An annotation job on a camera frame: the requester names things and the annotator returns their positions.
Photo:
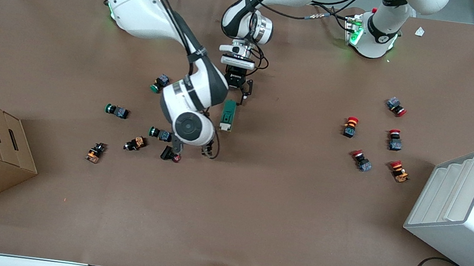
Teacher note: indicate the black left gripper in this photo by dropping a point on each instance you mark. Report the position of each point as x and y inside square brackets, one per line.
[235, 77]

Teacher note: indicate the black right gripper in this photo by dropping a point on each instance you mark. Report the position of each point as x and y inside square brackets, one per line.
[176, 143]

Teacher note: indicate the green load switch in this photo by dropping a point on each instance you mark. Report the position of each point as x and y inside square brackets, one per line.
[228, 116]

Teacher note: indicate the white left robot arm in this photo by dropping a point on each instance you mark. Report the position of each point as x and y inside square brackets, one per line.
[386, 24]

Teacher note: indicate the green push button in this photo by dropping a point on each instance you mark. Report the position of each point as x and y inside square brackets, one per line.
[159, 133]
[160, 83]
[116, 110]

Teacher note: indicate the brown table mat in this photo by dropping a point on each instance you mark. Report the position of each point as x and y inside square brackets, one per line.
[255, 207]

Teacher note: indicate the red mushroom button orange block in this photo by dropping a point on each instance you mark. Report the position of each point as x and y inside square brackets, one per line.
[350, 126]
[398, 171]

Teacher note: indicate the red mushroom button blue block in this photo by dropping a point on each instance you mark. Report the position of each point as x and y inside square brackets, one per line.
[394, 140]
[396, 106]
[362, 161]

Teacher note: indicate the small white paper scrap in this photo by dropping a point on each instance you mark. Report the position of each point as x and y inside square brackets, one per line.
[420, 31]

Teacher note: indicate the white stepped rack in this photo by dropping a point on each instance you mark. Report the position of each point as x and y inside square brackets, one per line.
[471, 216]

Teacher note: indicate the black switch with red tip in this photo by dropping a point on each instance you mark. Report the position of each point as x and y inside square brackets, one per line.
[168, 155]

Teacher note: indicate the black switch with orange block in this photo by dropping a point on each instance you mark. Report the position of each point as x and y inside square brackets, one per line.
[95, 152]
[135, 143]

